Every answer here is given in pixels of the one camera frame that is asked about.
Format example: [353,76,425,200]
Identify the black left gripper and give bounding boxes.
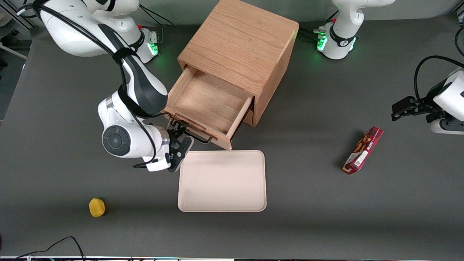
[391,80,449,124]

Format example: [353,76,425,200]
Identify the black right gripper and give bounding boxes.
[169,121,195,173]

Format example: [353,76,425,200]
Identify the black metal drawer handle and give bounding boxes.
[173,121,213,144]

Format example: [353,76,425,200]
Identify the wooden drawer cabinet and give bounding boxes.
[177,0,299,127]

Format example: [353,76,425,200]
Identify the red snack box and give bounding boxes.
[342,126,384,175]

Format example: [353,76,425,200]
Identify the beige plastic tray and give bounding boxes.
[177,150,267,212]

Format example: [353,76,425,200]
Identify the yellow round sponge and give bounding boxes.
[89,197,106,218]

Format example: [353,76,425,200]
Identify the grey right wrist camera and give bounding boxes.
[142,154,171,172]

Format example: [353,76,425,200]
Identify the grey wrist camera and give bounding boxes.
[430,118,464,135]
[142,154,171,172]

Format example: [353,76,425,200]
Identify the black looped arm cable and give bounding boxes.
[414,55,464,102]

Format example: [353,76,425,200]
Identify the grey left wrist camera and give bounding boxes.
[430,118,464,135]

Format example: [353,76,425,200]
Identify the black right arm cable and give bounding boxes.
[16,0,173,169]

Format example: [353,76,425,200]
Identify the black right base cable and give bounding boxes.
[139,5,175,27]

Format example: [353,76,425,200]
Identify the black left base cables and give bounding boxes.
[299,11,339,42]

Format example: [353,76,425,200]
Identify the thin black floor cable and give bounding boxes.
[14,236,86,260]

